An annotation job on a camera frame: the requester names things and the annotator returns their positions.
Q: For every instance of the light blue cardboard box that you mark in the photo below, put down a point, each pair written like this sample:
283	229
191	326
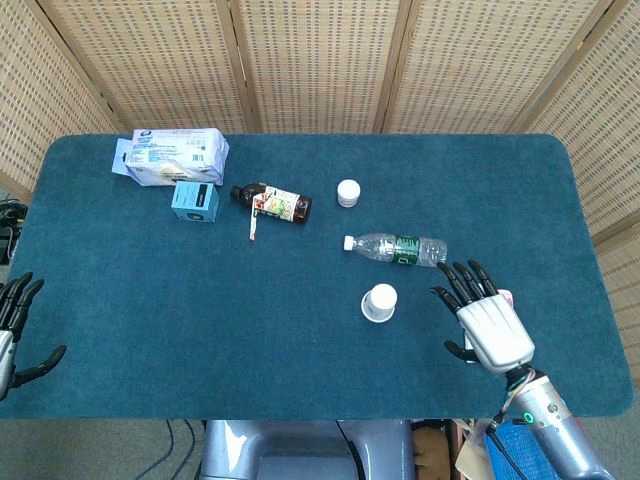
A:
196	201

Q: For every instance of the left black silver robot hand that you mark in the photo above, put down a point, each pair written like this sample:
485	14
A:
15	305

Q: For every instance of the woven bamboo folding screen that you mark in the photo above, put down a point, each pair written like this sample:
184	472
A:
320	60

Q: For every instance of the brown cardboard piece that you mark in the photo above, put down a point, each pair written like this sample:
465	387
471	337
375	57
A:
432	452

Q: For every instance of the clear water bottle green label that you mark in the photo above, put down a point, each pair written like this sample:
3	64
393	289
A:
400	248

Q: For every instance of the small white jar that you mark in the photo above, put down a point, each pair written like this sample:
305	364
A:
348	192

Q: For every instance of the white paper cup blue flower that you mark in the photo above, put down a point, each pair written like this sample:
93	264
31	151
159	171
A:
384	296

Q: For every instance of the white purple tissue pack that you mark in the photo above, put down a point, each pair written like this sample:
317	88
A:
172	155

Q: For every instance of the grey blue robot torso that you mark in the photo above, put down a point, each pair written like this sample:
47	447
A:
300	450

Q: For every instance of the blue carpet table cover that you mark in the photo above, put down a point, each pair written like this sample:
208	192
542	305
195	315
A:
200	310

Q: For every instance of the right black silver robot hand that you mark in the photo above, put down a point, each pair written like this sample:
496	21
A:
495	327

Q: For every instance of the blue plastic basket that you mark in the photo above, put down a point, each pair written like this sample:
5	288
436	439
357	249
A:
510	450

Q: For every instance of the brown tea bottle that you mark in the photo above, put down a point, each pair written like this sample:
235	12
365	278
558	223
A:
280	202

